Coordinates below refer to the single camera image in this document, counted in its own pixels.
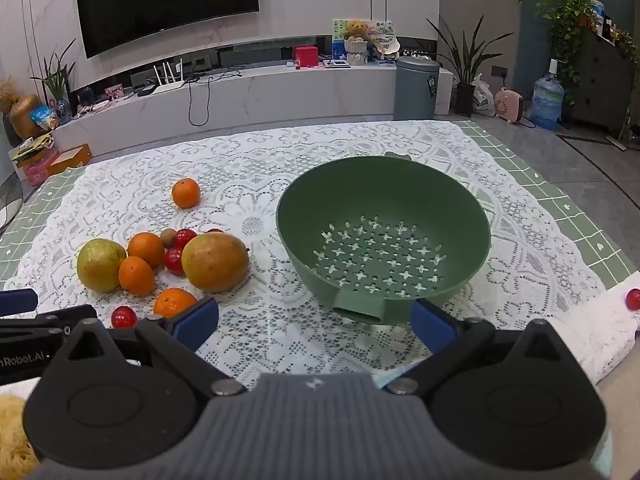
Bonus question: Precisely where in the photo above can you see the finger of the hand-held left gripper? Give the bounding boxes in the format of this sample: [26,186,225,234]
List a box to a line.
[0,304,99,340]
[0,289,39,315]

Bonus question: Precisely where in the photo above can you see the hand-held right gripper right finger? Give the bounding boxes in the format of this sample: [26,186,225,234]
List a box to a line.
[382,298,576,396]

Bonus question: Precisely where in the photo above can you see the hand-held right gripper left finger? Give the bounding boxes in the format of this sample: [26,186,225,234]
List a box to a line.
[50,296,248,397]

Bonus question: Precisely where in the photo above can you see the orange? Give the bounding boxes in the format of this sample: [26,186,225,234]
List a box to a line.
[153,288,198,320]
[171,178,202,209]
[118,256,156,297]
[127,232,166,270]

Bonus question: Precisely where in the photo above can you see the large orange-yellow mango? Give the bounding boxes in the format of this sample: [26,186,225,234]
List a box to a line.
[181,232,250,293]

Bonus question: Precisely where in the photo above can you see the small red fruits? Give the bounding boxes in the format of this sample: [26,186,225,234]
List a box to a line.
[164,247,187,277]

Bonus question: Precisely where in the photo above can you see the yellow-green mango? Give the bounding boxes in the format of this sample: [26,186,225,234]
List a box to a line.
[76,238,128,293]

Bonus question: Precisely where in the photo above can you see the green colander bowl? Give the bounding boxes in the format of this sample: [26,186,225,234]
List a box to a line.
[276,151,492,326]

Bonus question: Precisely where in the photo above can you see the yellow fluffy cloth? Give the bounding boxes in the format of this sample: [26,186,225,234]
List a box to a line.
[0,395,40,477]

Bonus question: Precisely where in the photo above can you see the pink box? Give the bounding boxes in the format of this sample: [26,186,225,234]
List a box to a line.
[20,152,61,186]

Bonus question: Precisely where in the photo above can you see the orange box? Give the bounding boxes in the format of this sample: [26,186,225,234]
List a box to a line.
[47,144,92,176]

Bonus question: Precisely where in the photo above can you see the yellow-green packets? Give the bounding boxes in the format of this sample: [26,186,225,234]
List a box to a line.
[12,132,56,163]

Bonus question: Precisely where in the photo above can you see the white cloth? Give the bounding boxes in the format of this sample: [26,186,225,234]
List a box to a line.
[540,270,640,386]

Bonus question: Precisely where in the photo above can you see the white lace tablecloth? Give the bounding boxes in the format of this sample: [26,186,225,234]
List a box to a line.
[0,120,623,396]

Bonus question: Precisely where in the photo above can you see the gold vase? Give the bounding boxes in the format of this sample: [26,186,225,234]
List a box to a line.
[9,94,42,140]

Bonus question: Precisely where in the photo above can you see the blue snack packet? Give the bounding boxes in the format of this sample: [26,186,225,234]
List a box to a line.
[30,105,58,131]

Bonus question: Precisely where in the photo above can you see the green grid mat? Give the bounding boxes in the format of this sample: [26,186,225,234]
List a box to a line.
[0,119,640,291]

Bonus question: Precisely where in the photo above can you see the plant in glass vase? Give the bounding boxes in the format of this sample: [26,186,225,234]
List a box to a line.
[30,40,76,123]

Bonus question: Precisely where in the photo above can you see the dried flowers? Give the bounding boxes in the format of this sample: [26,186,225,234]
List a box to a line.
[0,77,21,113]

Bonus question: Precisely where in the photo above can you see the long-leaf potted plant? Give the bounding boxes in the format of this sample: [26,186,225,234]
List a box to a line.
[427,15,511,116]

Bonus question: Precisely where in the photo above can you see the pink heater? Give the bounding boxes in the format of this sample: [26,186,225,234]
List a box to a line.
[494,87,525,125]

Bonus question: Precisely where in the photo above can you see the white plastic bag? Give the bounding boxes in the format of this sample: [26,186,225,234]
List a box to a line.
[472,75,496,117]

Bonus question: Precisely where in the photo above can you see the grey trash can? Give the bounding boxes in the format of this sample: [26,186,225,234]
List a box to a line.
[395,56,442,121]

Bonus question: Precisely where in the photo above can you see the white router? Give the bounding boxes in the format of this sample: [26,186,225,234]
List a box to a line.
[152,58,185,96]

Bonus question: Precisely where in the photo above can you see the white marble console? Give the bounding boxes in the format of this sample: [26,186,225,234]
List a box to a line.
[50,62,453,158]

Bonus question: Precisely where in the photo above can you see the blue water jug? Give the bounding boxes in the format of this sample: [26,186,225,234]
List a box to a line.
[530,59,566,131]

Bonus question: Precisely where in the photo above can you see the dark cabinet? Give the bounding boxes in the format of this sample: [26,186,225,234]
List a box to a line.
[567,30,638,126]

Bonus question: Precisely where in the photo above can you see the printed paper fan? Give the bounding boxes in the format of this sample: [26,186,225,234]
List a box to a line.
[372,21,401,58]

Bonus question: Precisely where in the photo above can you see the teddy bear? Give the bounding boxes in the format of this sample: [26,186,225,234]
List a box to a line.
[341,19,372,67]

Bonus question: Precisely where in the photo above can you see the green printed card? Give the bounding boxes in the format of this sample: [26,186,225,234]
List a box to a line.
[332,19,351,58]

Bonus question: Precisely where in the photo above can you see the black television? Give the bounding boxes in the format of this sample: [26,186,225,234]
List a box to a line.
[74,0,261,59]

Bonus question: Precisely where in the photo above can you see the green ivy plant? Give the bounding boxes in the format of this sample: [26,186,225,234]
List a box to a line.
[535,0,596,83]

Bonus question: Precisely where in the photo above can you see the black cable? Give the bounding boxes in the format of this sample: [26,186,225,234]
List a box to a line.
[187,72,241,127]

